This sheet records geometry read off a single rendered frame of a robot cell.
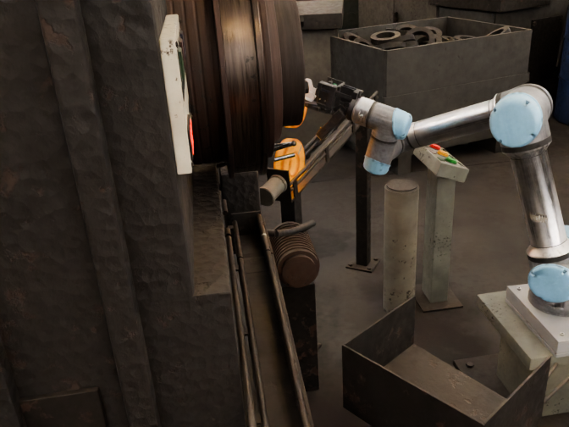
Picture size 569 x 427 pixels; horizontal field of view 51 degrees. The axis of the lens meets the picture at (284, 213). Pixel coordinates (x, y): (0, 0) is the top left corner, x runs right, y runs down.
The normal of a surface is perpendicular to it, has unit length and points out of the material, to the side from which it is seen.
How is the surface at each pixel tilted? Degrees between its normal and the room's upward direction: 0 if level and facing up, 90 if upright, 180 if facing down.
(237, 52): 76
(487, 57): 90
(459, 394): 5
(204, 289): 0
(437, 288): 90
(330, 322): 0
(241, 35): 69
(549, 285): 96
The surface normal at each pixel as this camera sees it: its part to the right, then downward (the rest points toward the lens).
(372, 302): -0.06, -0.90
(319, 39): -0.10, 0.43
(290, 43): 0.11, 0.07
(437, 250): 0.15, 0.41
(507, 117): -0.57, 0.25
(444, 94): 0.39, 0.37
